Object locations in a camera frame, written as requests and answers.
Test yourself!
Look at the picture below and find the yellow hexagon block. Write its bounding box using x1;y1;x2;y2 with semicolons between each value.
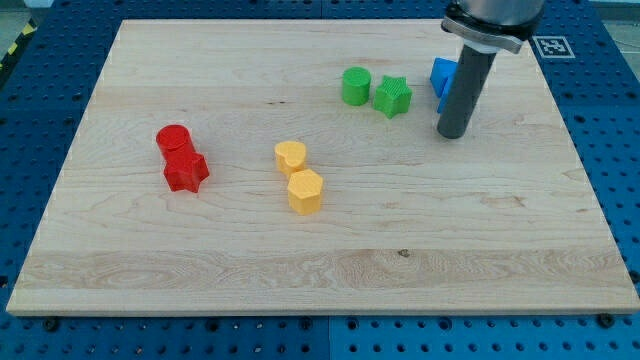
287;169;324;215

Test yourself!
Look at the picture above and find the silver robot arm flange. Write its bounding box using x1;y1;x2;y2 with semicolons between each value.
441;0;545;54

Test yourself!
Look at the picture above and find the green star block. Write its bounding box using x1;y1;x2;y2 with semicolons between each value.
373;75;413;119

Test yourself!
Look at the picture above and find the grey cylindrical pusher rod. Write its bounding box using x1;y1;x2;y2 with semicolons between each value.
437;45;496;139

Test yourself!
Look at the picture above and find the red cylinder block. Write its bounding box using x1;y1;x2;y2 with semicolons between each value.
156;124;195;161

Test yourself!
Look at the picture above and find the wooden board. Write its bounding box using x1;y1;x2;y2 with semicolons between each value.
7;20;639;316

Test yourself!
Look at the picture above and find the red star block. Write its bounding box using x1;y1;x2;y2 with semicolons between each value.
164;151;210;193

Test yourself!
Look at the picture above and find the blue block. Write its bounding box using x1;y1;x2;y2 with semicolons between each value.
430;57;458;113

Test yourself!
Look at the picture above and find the green cylinder block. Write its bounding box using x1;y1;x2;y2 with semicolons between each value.
342;67;371;106

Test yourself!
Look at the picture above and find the white fiducial marker tag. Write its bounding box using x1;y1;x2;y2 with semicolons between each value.
532;35;575;59

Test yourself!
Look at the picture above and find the yellow heart block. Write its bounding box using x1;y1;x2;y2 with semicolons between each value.
274;141;307;178

